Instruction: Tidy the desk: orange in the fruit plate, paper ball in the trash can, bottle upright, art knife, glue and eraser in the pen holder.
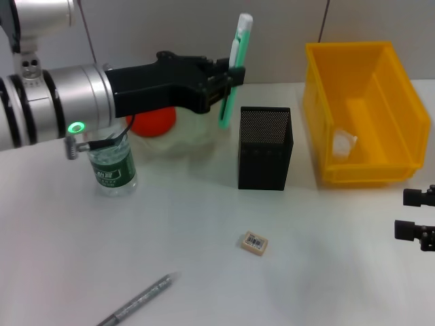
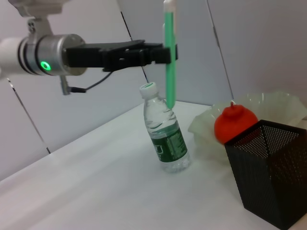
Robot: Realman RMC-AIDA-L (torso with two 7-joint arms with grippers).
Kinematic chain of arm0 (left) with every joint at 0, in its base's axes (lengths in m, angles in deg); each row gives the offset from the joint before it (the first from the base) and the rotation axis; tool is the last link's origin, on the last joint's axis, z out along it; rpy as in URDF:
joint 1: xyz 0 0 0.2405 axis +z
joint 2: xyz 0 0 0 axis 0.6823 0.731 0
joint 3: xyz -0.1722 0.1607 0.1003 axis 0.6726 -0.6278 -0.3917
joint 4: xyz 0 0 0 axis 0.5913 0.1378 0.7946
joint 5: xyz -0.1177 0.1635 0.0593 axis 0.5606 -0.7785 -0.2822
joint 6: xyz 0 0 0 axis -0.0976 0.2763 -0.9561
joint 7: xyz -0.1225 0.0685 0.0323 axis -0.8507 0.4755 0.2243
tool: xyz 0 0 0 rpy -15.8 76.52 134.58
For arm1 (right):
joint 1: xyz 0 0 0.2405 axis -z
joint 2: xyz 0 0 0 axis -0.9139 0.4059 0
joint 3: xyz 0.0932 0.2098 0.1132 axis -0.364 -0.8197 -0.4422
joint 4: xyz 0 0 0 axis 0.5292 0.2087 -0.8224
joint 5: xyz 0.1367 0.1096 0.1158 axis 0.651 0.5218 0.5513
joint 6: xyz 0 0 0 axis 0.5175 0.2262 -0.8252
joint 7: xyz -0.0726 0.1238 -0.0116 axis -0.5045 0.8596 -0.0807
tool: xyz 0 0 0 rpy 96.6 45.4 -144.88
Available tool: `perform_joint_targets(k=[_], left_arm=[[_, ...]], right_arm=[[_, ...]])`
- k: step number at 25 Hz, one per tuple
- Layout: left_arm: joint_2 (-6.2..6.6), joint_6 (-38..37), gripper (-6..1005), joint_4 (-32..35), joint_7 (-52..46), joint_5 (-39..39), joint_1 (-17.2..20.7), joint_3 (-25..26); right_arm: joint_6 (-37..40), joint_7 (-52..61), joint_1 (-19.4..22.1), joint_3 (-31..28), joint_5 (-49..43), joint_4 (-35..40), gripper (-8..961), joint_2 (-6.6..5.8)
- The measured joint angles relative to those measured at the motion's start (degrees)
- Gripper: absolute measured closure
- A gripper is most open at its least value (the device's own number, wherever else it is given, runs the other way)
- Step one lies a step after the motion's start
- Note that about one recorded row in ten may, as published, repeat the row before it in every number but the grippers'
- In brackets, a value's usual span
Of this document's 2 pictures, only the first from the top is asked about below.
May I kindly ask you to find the grey pen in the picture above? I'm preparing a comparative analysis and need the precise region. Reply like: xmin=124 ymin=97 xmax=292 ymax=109
xmin=96 ymin=270 xmax=183 ymax=326

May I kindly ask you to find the left wrist cable with connector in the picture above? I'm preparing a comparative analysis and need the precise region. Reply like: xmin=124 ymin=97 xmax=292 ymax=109
xmin=65 ymin=117 xmax=135 ymax=160

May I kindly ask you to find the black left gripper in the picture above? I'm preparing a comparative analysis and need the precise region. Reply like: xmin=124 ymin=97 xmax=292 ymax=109
xmin=104 ymin=50 xmax=247 ymax=120

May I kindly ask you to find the beige eraser with barcode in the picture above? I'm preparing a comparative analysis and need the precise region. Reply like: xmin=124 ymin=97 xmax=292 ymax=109
xmin=239 ymin=230 xmax=269 ymax=257

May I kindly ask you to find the yellow plastic bin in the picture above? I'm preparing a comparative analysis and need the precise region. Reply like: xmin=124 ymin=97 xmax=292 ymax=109
xmin=302 ymin=40 xmax=432 ymax=189

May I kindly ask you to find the clear green-label water bottle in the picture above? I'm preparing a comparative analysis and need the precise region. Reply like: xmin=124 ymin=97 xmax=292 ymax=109
xmin=86 ymin=122 xmax=139 ymax=198

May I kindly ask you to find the mint green utility knife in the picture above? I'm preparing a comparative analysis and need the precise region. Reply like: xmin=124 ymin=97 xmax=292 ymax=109
xmin=217 ymin=13 xmax=254 ymax=129

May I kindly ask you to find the pale green glass fruit plate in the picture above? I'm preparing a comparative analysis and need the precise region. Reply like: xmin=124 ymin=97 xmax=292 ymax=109
xmin=127 ymin=81 xmax=232 ymax=160

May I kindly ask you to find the black mesh pen holder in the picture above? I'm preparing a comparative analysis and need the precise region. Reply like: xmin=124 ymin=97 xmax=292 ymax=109
xmin=237 ymin=105 xmax=295 ymax=191

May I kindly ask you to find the white paper ball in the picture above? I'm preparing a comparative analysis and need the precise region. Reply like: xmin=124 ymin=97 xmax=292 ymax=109
xmin=331 ymin=127 xmax=358 ymax=160

